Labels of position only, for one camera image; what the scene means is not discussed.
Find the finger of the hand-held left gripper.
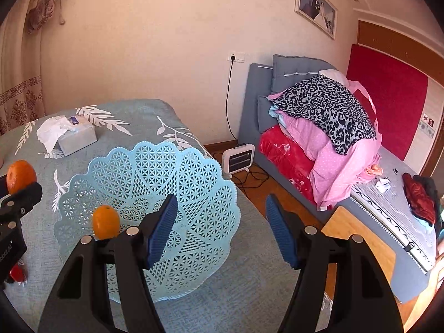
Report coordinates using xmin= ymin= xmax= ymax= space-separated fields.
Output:
xmin=0 ymin=181 xmax=43 ymax=228

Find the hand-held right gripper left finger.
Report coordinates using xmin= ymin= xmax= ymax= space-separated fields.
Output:
xmin=37 ymin=193 xmax=179 ymax=333

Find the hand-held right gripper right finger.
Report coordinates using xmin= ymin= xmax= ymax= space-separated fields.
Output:
xmin=265 ymin=194 xmax=405 ymax=333

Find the orange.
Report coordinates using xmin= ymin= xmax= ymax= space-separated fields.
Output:
xmin=6 ymin=160 xmax=37 ymax=195
xmin=92 ymin=205 xmax=121 ymax=240

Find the red tomato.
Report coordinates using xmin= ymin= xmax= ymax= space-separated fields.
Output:
xmin=9 ymin=263 xmax=28 ymax=283

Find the light blue plastic basket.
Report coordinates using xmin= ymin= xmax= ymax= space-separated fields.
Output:
xmin=53 ymin=140 xmax=241 ymax=302

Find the red floral quilt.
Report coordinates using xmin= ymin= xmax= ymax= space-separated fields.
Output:
xmin=259 ymin=125 xmax=327 ymax=206

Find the white electric heater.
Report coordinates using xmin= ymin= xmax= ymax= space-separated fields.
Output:
xmin=222 ymin=144 xmax=255 ymax=179

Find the pink quilt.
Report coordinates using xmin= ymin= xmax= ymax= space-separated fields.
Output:
xmin=267 ymin=80 xmax=382 ymax=209

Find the grey tissue box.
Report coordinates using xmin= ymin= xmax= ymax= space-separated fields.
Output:
xmin=36 ymin=114 xmax=97 ymax=157

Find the bamboo stool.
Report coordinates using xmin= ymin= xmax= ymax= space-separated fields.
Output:
xmin=321 ymin=205 xmax=398 ymax=306

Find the beige patterned curtain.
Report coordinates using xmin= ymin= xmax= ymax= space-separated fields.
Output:
xmin=0 ymin=0 xmax=75 ymax=136

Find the small grey cushion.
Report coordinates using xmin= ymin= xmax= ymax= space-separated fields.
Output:
xmin=257 ymin=96 xmax=278 ymax=134

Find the grey patterned bed sheet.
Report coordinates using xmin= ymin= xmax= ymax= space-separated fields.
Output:
xmin=350 ymin=144 xmax=441 ymax=271

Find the grey upholstered bed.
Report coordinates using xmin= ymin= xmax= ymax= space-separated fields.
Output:
xmin=238 ymin=54 xmax=444 ymax=302

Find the leopard print blanket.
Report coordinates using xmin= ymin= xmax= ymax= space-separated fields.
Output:
xmin=267 ymin=75 xmax=377 ymax=156

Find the dark red garment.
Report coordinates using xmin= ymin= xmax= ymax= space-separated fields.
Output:
xmin=402 ymin=173 xmax=437 ymax=224

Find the black garment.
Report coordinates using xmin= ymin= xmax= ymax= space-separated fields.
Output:
xmin=415 ymin=175 xmax=443 ymax=210

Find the white pillow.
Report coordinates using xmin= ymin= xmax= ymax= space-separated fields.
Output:
xmin=319 ymin=69 xmax=349 ymax=85

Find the red padded wardrobe panel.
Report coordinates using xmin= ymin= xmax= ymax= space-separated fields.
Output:
xmin=347 ymin=44 xmax=429 ymax=162

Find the wooden wardrobe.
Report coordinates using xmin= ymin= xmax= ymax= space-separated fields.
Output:
xmin=347 ymin=19 xmax=444 ymax=177

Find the black power cable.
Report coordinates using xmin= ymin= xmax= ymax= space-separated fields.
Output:
xmin=212 ymin=59 xmax=269 ymax=188

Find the framed wall photo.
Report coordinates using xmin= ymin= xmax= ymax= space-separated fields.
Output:
xmin=295 ymin=0 xmax=339 ymax=40

